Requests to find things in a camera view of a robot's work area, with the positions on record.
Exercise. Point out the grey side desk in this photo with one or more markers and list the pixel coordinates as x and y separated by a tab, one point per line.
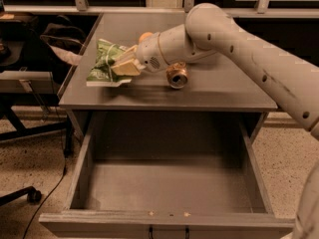
21	82

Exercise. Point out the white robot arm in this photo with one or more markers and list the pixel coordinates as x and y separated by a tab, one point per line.
291	82

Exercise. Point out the metal window railing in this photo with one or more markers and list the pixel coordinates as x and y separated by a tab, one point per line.
99	4

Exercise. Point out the dark bag with cloth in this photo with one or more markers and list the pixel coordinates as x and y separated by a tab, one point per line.
65	39

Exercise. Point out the grey cabinet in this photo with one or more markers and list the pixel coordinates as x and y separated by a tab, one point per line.
214	83

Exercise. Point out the open grey top drawer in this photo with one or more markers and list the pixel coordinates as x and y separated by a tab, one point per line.
167	175

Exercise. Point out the green jalapeno chip bag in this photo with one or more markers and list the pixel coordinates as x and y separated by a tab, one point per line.
101	75

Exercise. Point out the orange fruit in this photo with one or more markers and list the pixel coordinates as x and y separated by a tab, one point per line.
144	36

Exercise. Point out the crushed gold soda can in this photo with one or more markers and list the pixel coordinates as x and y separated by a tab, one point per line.
177	75

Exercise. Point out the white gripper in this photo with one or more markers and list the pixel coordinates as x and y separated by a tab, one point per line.
149	55

